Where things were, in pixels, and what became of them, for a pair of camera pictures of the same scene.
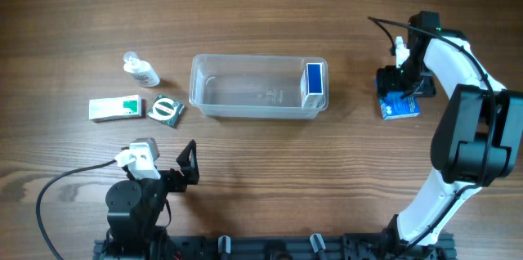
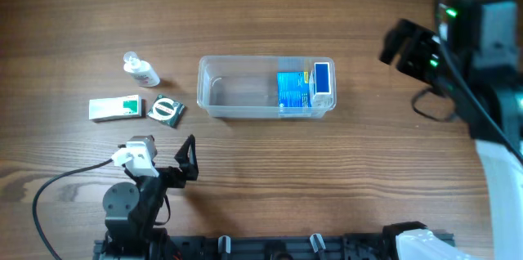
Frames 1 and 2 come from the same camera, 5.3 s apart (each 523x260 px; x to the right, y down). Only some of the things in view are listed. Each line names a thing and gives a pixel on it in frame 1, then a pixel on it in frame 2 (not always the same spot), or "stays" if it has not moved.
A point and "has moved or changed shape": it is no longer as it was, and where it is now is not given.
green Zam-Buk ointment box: (167, 110) stays
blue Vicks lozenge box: (393, 105) -> (294, 93)
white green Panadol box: (115, 107) stays
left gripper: (178, 177) stays
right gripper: (386, 82) -> (423, 42)
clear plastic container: (258, 87) stays
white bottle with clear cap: (140, 70) stays
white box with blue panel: (312, 96) has moved or changed shape
